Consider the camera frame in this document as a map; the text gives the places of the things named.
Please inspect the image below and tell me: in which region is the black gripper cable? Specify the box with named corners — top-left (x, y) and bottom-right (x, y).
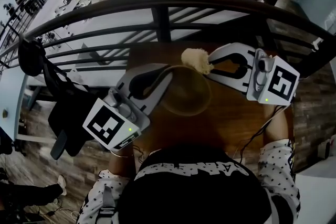
top-left (237, 104), bottom-right (286, 165)
top-left (132, 145), bottom-right (148, 166)

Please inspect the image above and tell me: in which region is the white plastic bag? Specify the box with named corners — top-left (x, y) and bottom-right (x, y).
top-left (66, 67), bottom-right (89, 93)

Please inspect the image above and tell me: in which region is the white plastic jug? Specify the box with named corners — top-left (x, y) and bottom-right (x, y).
top-left (317, 138), bottom-right (336, 159)

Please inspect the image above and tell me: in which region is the white desk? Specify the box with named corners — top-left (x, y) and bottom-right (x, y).
top-left (0, 70), bottom-right (53, 146)

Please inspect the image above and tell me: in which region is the black office chair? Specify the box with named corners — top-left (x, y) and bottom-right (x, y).
top-left (17, 34), bottom-right (106, 161)

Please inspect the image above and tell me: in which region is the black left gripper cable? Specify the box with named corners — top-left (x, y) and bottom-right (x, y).
top-left (132, 145), bottom-right (148, 166)

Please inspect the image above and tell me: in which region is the brown wooden table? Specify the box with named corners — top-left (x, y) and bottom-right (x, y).
top-left (125, 41), bottom-right (295, 163)

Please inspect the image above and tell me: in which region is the person's left forearm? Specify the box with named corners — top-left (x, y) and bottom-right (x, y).
top-left (108, 148), bottom-right (138, 179)

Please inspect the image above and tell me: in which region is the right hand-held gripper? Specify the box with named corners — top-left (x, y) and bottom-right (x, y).
top-left (204, 42), bottom-right (301, 106)

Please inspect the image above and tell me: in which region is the brown wooden chair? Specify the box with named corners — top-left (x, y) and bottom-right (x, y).
top-left (0, 0), bottom-right (336, 79)

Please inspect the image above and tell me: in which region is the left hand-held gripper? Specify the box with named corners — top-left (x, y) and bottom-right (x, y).
top-left (82, 63), bottom-right (174, 151)

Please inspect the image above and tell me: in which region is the person's right forearm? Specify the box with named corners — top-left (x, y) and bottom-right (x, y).
top-left (262, 104), bottom-right (289, 145)

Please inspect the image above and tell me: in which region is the white curved counter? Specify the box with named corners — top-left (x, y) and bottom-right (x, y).
top-left (293, 162), bottom-right (336, 224)

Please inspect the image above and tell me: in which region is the person's black white shirt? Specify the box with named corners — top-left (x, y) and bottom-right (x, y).
top-left (76, 138), bottom-right (301, 224)

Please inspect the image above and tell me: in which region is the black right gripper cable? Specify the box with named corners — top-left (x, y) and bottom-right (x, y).
top-left (237, 104), bottom-right (286, 165)

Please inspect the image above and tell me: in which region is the white plastic clamp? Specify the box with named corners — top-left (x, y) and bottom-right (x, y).
top-left (310, 37), bottom-right (324, 51)

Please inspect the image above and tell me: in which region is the thin gold bangle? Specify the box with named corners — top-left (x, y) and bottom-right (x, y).
top-left (110, 150), bottom-right (130, 158)

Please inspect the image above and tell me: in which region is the beige sponge ball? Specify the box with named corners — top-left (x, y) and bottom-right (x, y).
top-left (181, 47), bottom-right (215, 74)

